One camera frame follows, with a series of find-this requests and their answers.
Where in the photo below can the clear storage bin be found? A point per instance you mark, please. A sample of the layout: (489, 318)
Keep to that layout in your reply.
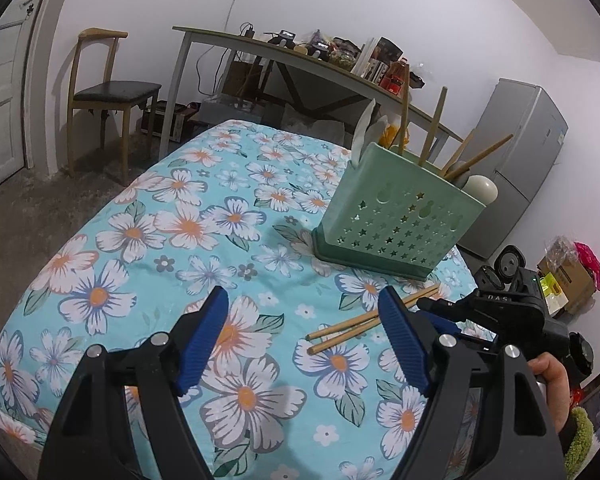
(230, 110)

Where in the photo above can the person's right forearm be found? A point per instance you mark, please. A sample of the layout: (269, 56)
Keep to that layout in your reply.
(577, 440)

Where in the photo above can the clear plastic bag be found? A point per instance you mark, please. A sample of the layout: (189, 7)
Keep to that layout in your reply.
(560, 250)

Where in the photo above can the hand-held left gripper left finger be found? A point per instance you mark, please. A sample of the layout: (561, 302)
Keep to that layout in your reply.
(202, 340)

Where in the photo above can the pink mesh item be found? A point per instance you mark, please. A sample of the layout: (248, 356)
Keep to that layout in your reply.
(591, 260)

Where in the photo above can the glass jar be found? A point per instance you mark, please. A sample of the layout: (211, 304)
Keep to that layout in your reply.
(341, 62)

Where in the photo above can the green perforated utensil holder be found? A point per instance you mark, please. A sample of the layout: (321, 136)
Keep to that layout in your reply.
(395, 210)

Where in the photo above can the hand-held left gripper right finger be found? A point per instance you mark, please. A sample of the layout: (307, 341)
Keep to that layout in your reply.
(402, 340)

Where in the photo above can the red bottles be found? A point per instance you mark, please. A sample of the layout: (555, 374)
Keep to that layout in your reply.
(395, 77)

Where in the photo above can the long grey table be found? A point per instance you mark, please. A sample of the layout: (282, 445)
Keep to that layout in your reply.
(215, 39)

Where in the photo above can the floral turquoise blanket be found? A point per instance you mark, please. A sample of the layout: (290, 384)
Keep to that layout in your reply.
(180, 260)

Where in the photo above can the brown cardboard box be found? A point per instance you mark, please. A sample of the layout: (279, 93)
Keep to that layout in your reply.
(577, 280)

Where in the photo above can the grey refrigerator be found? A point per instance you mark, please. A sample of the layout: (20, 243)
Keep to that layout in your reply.
(520, 160)

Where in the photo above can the light wooden chopstick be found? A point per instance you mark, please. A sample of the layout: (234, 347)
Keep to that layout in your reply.
(457, 151)
(405, 110)
(480, 157)
(433, 125)

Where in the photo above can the brown cardboard panel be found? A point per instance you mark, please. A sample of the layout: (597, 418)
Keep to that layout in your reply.
(237, 80)

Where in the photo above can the cream ceramic spoon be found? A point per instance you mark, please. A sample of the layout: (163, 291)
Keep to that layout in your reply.
(482, 189)

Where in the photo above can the upright books and boxes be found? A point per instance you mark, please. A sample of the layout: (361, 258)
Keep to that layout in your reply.
(377, 57)

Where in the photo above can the person's right hand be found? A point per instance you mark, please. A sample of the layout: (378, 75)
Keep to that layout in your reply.
(555, 385)

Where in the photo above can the black tray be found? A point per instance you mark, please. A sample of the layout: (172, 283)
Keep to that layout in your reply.
(416, 80)

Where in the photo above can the pile of wooden chopsticks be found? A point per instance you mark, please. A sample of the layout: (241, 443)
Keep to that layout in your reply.
(350, 322)

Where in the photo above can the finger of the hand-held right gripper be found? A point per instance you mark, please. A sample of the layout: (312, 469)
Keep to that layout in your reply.
(495, 305)
(447, 325)

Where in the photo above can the yellow green printed box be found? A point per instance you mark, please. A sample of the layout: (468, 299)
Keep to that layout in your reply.
(555, 295)

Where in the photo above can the wooden chair with dark seat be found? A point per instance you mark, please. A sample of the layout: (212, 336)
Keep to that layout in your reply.
(115, 91)

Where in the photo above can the black power adapter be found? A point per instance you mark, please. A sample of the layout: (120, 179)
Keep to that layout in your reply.
(247, 31)

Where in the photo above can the white panel door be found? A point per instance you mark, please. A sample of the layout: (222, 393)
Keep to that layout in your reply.
(0, 110)

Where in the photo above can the yellow bag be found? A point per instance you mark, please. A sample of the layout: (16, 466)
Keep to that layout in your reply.
(391, 135)

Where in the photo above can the black rice cooker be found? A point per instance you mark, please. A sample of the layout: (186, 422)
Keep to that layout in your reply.
(510, 262)

